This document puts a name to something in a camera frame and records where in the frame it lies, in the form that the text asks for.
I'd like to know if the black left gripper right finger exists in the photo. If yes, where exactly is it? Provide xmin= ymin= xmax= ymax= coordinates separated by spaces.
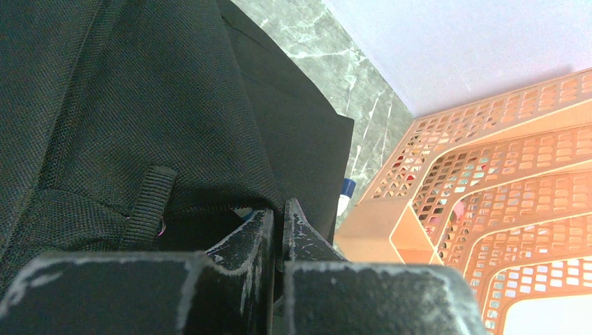
xmin=283 ymin=198 xmax=486 ymax=334

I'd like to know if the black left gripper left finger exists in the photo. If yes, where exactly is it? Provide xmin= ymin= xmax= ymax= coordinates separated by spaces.
xmin=1 ymin=209 xmax=274 ymax=334

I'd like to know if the blue capped marker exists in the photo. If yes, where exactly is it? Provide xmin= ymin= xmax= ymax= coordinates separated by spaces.
xmin=336 ymin=178 xmax=357 ymax=216

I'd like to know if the black student backpack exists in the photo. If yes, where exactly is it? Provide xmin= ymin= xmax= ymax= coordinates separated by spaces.
xmin=1 ymin=1 xmax=354 ymax=290

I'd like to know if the orange plastic desk organizer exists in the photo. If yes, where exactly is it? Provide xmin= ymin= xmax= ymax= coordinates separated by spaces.
xmin=334 ymin=70 xmax=591 ymax=334

